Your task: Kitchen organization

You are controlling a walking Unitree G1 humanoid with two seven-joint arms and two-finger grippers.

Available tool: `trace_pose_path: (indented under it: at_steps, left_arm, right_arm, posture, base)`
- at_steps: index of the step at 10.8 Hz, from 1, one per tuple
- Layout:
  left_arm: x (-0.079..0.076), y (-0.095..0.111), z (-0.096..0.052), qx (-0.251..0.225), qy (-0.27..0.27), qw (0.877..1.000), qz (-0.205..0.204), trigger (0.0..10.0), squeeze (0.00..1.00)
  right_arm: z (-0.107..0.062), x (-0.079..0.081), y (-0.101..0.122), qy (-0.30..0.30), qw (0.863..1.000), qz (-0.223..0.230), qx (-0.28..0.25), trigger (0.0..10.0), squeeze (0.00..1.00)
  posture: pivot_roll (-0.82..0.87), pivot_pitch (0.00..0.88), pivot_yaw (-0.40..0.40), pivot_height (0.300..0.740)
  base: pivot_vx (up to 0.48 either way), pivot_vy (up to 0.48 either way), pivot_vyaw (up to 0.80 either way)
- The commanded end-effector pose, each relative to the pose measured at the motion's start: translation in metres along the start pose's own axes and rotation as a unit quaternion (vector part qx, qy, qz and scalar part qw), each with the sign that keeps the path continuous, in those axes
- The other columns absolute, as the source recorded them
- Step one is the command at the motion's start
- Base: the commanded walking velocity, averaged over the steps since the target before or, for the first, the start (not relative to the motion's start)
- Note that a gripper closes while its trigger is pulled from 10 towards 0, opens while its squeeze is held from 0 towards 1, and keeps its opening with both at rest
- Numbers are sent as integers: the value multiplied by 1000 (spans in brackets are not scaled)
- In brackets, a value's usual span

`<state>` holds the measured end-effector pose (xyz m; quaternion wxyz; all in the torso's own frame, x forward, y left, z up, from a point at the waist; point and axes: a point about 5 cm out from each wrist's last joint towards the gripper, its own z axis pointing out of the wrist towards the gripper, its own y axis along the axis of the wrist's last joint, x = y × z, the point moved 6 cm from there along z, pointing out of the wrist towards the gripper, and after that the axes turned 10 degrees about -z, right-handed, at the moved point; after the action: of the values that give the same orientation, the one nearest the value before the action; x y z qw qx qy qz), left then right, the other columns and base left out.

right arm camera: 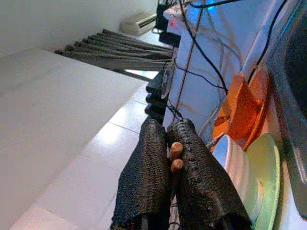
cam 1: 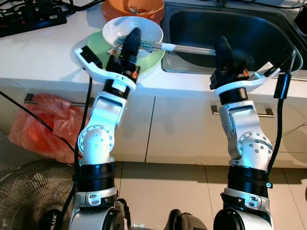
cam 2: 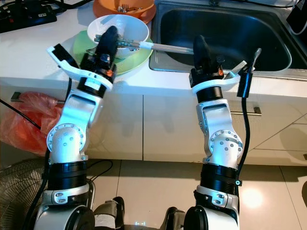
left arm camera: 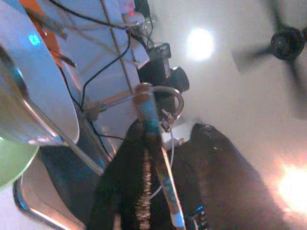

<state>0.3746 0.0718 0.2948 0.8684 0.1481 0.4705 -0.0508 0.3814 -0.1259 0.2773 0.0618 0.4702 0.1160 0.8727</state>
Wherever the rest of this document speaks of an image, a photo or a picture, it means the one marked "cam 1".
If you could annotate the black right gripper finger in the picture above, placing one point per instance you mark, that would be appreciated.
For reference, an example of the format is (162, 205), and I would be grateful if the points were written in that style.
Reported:
(224, 52)

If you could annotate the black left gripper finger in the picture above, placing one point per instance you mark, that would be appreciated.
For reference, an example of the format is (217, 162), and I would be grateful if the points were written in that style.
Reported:
(130, 45)

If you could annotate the metal spoon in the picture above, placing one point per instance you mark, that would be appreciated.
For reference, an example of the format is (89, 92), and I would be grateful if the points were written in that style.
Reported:
(192, 49)

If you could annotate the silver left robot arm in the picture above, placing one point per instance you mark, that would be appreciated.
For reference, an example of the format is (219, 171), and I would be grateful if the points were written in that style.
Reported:
(98, 143)

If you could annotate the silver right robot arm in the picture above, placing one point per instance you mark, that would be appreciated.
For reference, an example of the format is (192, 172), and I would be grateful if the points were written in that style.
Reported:
(249, 148)

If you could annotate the steel kitchen sink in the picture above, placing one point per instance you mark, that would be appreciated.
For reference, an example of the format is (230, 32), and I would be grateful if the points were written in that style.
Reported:
(259, 28)

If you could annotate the flat metal utensil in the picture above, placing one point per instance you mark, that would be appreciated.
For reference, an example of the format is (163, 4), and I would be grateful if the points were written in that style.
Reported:
(151, 44)

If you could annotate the white ribbed bowl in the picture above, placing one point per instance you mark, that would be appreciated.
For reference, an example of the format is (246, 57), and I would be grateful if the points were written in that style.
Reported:
(153, 31)

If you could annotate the light green plate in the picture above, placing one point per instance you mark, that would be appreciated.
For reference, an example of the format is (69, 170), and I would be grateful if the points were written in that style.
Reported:
(98, 43)

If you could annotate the metal fork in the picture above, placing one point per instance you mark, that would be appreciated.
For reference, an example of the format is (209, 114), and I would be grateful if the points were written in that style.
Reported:
(135, 8)

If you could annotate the chrome sink faucet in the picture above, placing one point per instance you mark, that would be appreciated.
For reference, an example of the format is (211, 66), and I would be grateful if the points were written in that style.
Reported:
(221, 2)

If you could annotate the white cabinet door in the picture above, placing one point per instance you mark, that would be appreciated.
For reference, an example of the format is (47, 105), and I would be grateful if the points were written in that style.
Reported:
(134, 134)
(192, 134)

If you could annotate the red plastic bag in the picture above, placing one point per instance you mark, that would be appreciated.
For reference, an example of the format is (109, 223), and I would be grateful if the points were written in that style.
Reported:
(48, 124)

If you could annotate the black power strip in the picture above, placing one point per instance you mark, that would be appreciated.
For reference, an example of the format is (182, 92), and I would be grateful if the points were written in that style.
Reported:
(29, 21)

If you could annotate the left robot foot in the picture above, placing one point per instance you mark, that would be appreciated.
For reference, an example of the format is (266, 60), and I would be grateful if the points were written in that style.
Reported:
(123, 211)

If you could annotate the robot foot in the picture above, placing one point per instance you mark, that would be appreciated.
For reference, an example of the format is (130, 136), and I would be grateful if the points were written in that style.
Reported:
(187, 223)
(123, 211)

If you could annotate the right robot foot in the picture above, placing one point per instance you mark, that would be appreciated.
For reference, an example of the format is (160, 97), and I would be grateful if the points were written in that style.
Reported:
(187, 223)

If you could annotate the black floor fan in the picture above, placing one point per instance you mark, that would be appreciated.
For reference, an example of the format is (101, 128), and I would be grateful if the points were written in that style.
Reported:
(29, 191)

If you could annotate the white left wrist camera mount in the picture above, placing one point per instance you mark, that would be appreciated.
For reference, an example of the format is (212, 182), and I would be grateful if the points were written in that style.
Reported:
(110, 76)

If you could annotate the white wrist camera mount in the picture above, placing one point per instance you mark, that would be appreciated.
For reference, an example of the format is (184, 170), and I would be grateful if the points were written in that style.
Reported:
(240, 88)
(110, 76)

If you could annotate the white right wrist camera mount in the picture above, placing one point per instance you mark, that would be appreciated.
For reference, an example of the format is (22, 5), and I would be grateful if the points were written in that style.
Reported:
(240, 88)

